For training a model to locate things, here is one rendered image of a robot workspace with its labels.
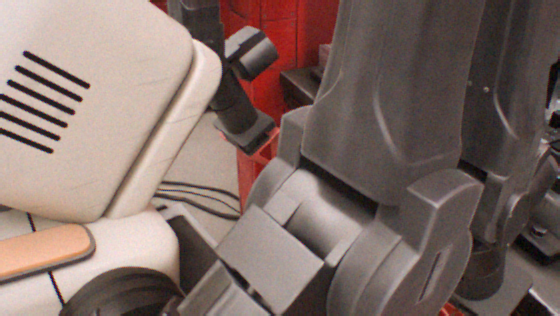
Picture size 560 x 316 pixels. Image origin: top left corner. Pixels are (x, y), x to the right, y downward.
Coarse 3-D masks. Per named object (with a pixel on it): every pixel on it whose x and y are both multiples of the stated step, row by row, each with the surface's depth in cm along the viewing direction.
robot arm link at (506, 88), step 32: (512, 0) 22; (544, 0) 21; (480, 32) 24; (512, 32) 23; (544, 32) 23; (480, 64) 25; (512, 64) 23; (544, 64) 25; (480, 96) 25; (512, 96) 24; (544, 96) 26; (480, 128) 26; (512, 128) 25; (480, 160) 27; (512, 160) 26; (480, 224) 28
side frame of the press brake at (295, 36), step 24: (240, 0) 143; (264, 0) 135; (288, 0) 138; (312, 0) 141; (336, 0) 144; (240, 24) 147; (264, 24) 139; (288, 24) 142; (312, 24) 145; (288, 48) 146; (312, 48) 150; (264, 72) 147; (264, 96) 152; (240, 168) 186; (264, 168) 167; (240, 192) 195
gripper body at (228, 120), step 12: (228, 108) 66; (240, 108) 66; (252, 108) 69; (216, 120) 74; (228, 120) 67; (240, 120) 68; (252, 120) 69; (264, 120) 69; (228, 132) 71; (240, 132) 69; (252, 132) 69; (264, 132) 68; (240, 144) 68; (252, 144) 68
